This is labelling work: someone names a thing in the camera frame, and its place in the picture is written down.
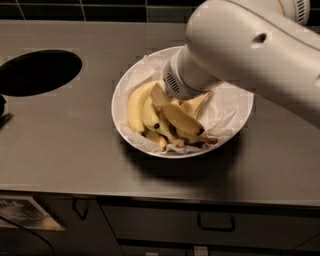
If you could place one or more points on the white paper liner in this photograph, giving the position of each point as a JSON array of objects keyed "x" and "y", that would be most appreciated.
[{"x": 223, "y": 110}]

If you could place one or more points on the black drawer handle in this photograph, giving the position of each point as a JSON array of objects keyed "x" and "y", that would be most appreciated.
[{"x": 215, "y": 222}]

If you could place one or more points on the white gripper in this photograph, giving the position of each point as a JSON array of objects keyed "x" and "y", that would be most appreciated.
[{"x": 176, "y": 81}]

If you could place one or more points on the black cabinet door handle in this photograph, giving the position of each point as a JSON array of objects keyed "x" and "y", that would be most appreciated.
[{"x": 80, "y": 207}]

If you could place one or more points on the white bowl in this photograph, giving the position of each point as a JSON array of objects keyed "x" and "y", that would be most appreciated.
[{"x": 233, "y": 113}]

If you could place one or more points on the round black counter hole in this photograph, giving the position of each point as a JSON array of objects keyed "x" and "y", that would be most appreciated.
[{"x": 38, "y": 72}]

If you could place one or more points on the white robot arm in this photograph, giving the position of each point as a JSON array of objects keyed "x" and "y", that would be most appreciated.
[{"x": 262, "y": 46}]

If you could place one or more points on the small bottom banana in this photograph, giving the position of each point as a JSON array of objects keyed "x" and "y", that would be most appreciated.
[{"x": 155, "y": 137}]

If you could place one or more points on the grey drawer front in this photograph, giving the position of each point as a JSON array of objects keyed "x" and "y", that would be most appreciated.
[{"x": 179, "y": 226}]

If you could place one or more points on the paper sign on cabinet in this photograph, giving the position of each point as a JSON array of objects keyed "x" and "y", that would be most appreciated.
[{"x": 27, "y": 212}]

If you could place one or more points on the dark cabinet door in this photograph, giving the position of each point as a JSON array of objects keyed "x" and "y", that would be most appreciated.
[{"x": 91, "y": 237}]

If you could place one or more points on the black object at left edge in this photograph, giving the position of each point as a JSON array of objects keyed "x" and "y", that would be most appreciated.
[{"x": 4, "y": 118}]

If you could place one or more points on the yellow banana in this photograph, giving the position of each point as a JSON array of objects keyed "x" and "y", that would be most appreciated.
[
  {"x": 181, "y": 120},
  {"x": 134, "y": 106},
  {"x": 156, "y": 122},
  {"x": 193, "y": 106}
]

